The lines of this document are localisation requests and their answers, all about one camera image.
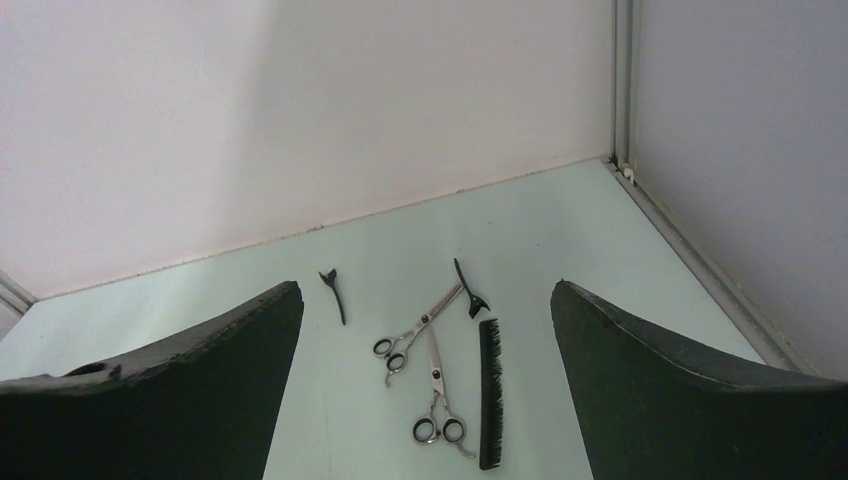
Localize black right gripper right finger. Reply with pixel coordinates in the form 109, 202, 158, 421
550, 280, 847, 479

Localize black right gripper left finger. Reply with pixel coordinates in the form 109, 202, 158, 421
1, 281, 304, 479

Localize silver cutting scissors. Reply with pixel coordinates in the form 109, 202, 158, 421
411, 330, 476, 459

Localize black comb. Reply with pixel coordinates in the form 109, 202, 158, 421
478, 319, 504, 471

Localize silver thinning scissors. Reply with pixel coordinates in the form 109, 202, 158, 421
372, 283, 464, 389

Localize aluminium corner frame post right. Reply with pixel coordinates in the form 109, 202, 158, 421
605, 0, 819, 375

